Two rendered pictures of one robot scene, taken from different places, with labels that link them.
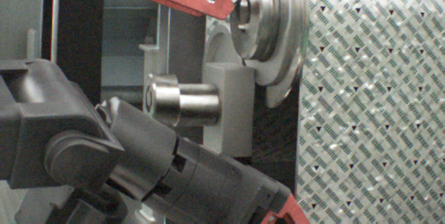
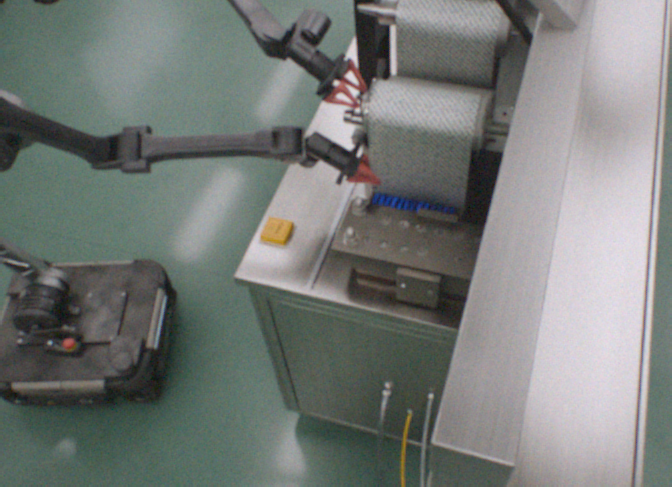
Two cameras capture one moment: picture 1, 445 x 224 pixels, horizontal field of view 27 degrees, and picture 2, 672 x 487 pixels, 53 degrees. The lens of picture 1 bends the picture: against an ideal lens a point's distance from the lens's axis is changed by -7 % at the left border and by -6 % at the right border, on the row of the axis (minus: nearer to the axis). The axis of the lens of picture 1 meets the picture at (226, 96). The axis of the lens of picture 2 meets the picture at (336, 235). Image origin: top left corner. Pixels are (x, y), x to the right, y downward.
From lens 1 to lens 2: 1.28 m
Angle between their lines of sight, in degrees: 57
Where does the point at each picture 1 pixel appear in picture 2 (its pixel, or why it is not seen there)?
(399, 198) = (406, 175)
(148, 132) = (318, 148)
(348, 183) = (386, 167)
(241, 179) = (347, 162)
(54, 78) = (287, 135)
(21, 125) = (271, 154)
